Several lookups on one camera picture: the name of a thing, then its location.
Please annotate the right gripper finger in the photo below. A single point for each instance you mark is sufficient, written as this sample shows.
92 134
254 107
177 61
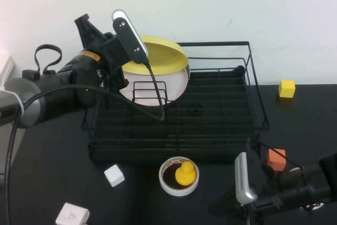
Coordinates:
233 194
229 210

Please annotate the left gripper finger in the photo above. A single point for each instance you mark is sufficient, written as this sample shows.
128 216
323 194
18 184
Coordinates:
88 31
121 80

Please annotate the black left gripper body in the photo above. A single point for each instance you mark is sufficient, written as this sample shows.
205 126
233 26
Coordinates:
113 53

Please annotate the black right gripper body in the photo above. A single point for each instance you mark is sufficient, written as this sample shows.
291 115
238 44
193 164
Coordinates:
268 188

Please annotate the yellow round plate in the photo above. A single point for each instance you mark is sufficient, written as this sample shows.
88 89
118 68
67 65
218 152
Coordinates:
163 59

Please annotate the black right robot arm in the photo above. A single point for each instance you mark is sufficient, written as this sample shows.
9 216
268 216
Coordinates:
316 183

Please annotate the pink round plate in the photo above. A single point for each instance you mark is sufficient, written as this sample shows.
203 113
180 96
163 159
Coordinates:
173 85

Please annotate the orange cube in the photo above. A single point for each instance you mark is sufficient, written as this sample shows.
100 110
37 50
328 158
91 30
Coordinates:
276 157

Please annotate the white tape roll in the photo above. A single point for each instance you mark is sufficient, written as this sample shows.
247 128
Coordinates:
179 193
295 169

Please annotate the yellow rubber duck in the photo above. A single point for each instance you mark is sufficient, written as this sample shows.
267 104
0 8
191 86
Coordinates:
184 176

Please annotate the white cabinet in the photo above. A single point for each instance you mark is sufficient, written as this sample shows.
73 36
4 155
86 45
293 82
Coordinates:
5 69

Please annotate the white cube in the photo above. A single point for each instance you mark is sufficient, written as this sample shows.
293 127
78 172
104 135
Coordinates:
114 175

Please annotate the yellow cube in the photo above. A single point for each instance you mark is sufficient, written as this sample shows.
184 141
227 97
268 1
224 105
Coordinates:
287 89

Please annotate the white power adapter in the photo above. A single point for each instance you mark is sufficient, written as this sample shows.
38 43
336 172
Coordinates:
71 214

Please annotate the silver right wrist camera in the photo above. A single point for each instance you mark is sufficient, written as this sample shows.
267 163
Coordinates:
243 180

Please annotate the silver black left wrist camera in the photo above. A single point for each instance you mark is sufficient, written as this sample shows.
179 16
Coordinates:
129 35

